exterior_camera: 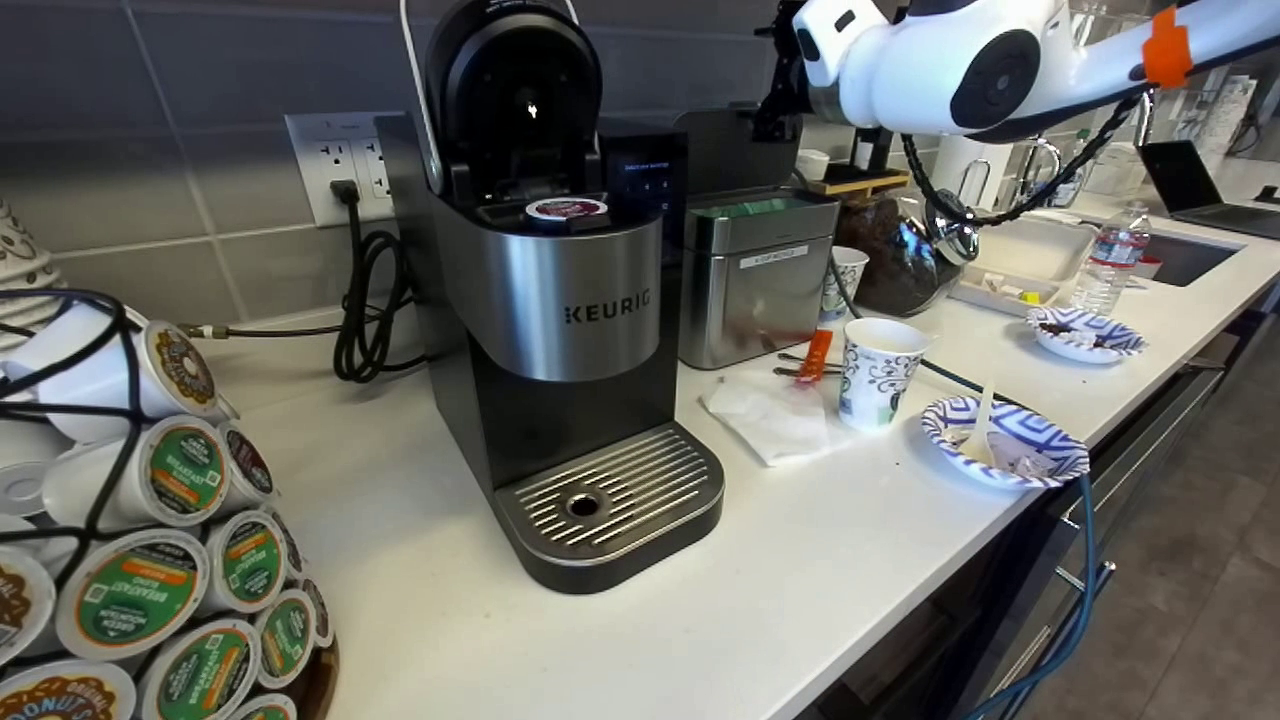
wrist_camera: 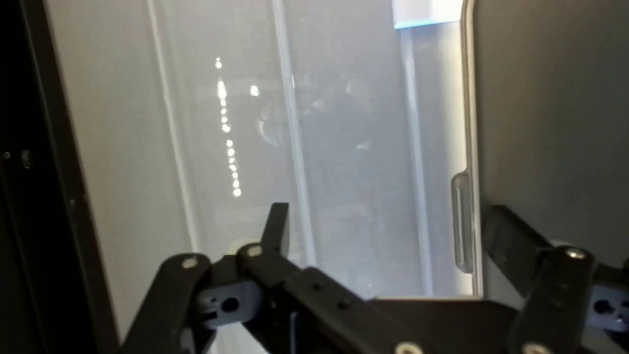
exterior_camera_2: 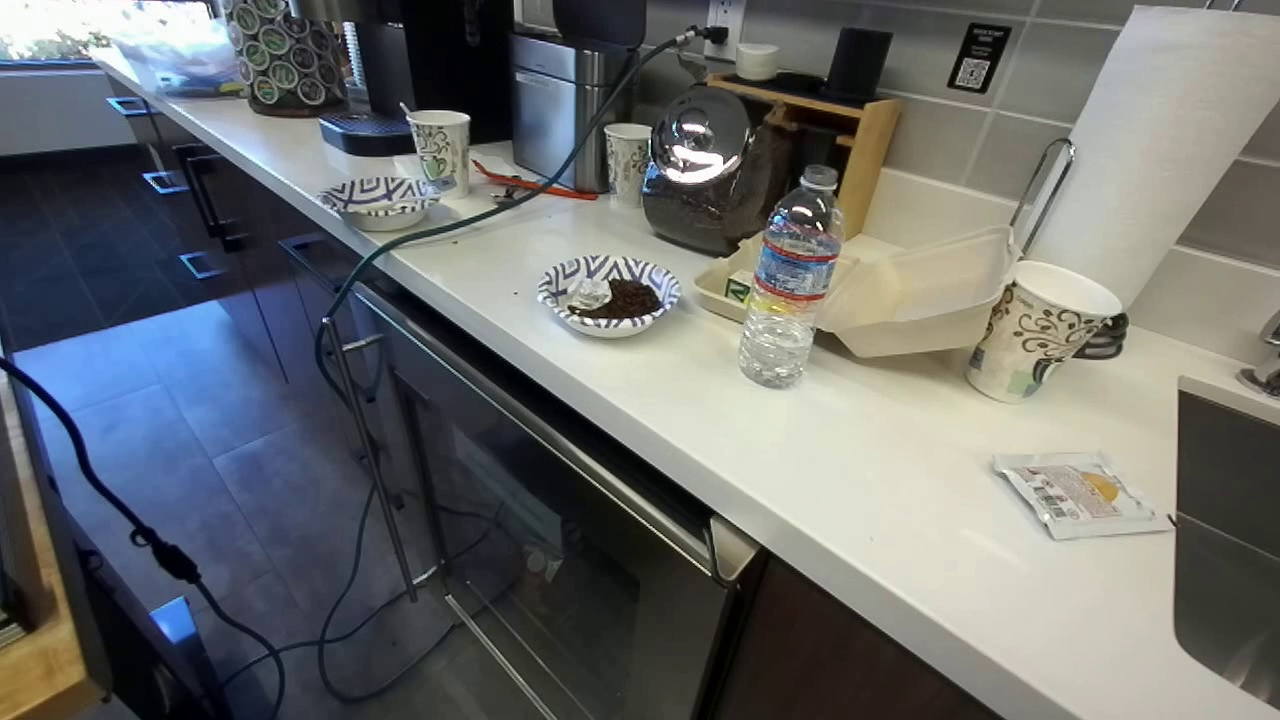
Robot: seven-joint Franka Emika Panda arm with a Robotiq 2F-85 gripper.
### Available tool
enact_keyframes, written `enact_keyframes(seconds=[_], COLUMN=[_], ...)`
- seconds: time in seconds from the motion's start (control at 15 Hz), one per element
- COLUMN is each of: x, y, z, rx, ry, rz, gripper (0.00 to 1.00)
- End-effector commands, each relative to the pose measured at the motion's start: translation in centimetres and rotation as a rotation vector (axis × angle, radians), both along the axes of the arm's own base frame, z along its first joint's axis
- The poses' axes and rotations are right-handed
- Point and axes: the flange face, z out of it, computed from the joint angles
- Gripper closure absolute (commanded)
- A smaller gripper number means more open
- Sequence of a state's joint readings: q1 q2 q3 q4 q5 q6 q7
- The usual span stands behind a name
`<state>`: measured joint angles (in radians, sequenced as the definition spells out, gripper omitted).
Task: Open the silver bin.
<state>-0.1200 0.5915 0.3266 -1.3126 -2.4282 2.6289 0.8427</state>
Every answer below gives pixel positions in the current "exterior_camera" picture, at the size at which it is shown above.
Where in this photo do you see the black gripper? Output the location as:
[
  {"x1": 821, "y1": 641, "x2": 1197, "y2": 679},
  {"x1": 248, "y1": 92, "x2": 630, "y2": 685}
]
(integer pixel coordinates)
[{"x1": 750, "y1": 0, "x2": 815, "y2": 145}]

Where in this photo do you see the silver metal bin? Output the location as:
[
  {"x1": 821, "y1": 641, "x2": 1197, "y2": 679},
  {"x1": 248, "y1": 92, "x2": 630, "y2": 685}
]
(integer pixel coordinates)
[{"x1": 678, "y1": 105, "x2": 843, "y2": 375}]

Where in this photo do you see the wooden board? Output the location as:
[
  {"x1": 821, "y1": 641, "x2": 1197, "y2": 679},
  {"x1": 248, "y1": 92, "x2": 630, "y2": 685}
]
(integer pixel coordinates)
[{"x1": 797, "y1": 165, "x2": 916, "y2": 205}]

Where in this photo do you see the plain white cup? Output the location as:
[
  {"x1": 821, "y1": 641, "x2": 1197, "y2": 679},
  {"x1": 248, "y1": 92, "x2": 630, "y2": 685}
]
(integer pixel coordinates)
[{"x1": 815, "y1": 238, "x2": 871, "y2": 327}]

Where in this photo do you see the glass coffee carafe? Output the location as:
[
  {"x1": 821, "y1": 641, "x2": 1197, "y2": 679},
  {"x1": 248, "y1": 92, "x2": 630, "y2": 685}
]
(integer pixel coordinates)
[{"x1": 838, "y1": 193, "x2": 983, "y2": 318}]

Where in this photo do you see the coffee pod with purple lid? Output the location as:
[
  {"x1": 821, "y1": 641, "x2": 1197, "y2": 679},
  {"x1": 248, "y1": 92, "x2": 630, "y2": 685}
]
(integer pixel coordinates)
[{"x1": 520, "y1": 193, "x2": 611, "y2": 231}]

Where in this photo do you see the orange plastic object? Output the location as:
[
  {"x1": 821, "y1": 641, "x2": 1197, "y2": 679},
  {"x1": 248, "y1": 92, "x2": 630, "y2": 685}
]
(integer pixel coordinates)
[{"x1": 797, "y1": 322, "x2": 839, "y2": 391}]

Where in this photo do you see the white rectangular tray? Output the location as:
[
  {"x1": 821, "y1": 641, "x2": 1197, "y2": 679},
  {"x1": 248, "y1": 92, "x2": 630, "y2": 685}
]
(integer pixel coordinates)
[{"x1": 957, "y1": 211, "x2": 1099, "y2": 318}]

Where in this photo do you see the blue patterned paper cup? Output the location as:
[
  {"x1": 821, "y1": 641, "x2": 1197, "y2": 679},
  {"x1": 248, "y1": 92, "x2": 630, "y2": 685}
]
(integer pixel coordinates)
[{"x1": 838, "y1": 317, "x2": 928, "y2": 435}]

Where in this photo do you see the black silver Keurig coffee maker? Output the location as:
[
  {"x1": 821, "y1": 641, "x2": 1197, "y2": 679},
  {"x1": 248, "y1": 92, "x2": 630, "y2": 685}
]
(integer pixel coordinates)
[{"x1": 378, "y1": 0, "x2": 734, "y2": 597}]

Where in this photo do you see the white paper napkin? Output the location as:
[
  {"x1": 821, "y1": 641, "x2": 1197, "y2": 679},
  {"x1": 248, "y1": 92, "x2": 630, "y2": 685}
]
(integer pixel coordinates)
[{"x1": 695, "y1": 368, "x2": 871, "y2": 472}]

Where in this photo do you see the clear water bottle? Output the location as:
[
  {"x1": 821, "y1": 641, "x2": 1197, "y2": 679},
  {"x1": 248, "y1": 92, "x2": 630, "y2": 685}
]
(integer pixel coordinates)
[{"x1": 1065, "y1": 209, "x2": 1154, "y2": 318}]

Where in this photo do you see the blue patterned paper plate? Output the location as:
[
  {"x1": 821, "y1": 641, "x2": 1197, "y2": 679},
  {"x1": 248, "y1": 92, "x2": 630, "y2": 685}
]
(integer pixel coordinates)
[
  {"x1": 1027, "y1": 302, "x2": 1150, "y2": 371},
  {"x1": 916, "y1": 391, "x2": 1094, "y2": 495}
]

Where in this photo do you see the white plastic utensil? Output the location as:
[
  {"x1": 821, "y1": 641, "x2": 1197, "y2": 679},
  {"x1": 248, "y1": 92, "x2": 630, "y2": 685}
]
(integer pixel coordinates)
[{"x1": 968, "y1": 384, "x2": 1001, "y2": 472}]

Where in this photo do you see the black laptop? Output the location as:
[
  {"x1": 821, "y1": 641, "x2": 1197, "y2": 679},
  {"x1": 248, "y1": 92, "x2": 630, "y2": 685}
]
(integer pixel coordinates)
[{"x1": 1135, "y1": 134, "x2": 1280, "y2": 247}]

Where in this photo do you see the dark wood cabinet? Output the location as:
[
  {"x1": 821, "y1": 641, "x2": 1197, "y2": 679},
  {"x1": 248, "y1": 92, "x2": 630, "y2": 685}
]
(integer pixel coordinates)
[{"x1": 797, "y1": 294, "x2": 1280, "y2": 720}]

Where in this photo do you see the coffee pod dark lid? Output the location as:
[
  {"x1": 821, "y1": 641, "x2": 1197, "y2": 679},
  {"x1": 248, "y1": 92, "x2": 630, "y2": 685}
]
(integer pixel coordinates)
[{"x1": 218, "y1": 419, "x2": 280, "y2": 511}]

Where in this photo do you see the coffee pod brown lid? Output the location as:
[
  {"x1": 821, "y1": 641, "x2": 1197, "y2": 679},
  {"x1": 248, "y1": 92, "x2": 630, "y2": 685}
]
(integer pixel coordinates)
[
  {"x1": 0, "y1": 655, "x2": 140, "y2": 720},
  {"x1": 0, "y1": 541, "x2": 62, "y2": 666},
  {"x1": 51, "y1": 317, "x2": 225, "y2": 423}
]

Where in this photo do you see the coffee pod green orange lid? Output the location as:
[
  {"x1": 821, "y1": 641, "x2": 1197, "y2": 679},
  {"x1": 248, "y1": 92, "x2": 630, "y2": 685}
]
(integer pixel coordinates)
[{"x1": 51, "y1": 529, "x2": 218, "y2": 664}]

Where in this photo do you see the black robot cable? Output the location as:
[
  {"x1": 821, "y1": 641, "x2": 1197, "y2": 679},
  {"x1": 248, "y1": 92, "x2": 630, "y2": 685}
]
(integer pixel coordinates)
[{"x1": 899, "y1": 86, "x2": 1154, "y2": 231}]

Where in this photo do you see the black power cord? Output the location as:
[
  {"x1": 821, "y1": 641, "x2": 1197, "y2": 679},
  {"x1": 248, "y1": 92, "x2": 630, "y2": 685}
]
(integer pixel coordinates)
[{"x1": 178, "y1": 176, "x2": 409, "y2": 389}]

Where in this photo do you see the white wall outlet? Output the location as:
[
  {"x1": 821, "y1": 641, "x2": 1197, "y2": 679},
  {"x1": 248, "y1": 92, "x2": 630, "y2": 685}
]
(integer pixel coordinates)
[{"x1": 280, "y1": 106, "x2": 401, "y2": 227}]

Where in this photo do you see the blue cable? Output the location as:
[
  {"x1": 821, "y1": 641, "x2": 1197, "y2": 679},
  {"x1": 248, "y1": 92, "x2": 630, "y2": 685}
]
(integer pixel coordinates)
[{"x1": 963, "y1": 472, "x2": 1117, "y2": 720}]

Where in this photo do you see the black wire pod carousel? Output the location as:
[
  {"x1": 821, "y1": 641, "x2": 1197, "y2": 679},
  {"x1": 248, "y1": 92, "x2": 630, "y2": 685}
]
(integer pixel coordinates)
[{"x1": 0, "y1": 285, "x2": 341, "y2": 720}]

